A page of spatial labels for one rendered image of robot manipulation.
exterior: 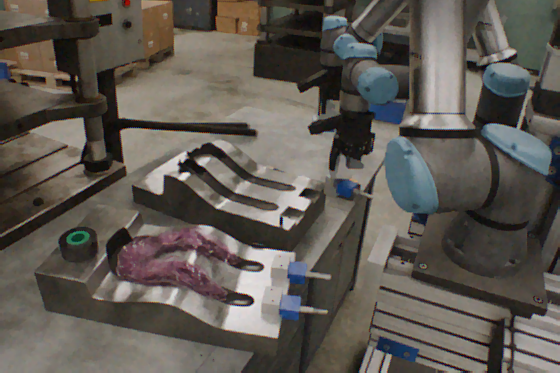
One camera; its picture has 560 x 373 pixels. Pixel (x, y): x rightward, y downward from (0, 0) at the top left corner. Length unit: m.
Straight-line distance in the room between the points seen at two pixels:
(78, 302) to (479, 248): 0.77
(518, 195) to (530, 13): 6.76
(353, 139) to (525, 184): 0.47
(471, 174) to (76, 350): 0.78
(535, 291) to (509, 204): 0.16
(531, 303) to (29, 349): 0.91
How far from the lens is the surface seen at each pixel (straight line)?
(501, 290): 0.78
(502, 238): 0.78
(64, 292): 0.98
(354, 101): 1.03
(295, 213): 1.15
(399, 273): 0.84
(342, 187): 1.15
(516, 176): 0.72
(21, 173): 1.66
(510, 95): 1.19
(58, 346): 0.98
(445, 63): 0.66
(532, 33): 7.49
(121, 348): 0.94
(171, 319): 0.90
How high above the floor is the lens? 1.51
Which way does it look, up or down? 27 degrees down
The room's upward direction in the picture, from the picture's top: 4 degrees clockwise
